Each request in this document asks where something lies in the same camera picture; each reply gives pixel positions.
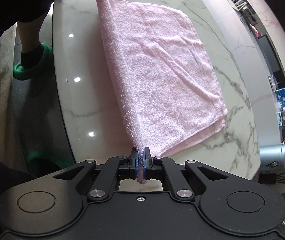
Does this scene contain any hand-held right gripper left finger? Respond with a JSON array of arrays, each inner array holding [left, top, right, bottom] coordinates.
[[36, 147, 138, 201]]

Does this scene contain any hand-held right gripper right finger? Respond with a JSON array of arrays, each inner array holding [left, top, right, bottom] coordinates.
[[144, 147, 245, 201]]

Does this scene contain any pink towel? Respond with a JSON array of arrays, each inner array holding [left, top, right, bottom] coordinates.
[[80, 0, 228, 185]]

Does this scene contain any person's bare leg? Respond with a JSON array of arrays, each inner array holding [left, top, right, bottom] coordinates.
[[17, 11, 48, 55]]

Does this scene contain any person's black clothing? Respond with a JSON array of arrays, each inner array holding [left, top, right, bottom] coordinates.
[[0, 0, 68, 230]]

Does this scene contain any green slipper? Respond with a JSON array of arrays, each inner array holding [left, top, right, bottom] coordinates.
[[13, 42, 55, 81], [26, 151, 76, 174]]

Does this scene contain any silver trash can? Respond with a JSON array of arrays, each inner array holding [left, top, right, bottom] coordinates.
[[258, 143, 285, 174]]

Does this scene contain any white router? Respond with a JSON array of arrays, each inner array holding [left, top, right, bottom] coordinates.
[[232, 0, 248, 12]]

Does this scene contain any beige rug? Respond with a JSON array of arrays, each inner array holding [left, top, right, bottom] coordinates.
[[0, 25, 22, 173]]

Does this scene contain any black wall television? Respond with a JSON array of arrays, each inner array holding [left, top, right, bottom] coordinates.
[[229, 0, 285, 41]]

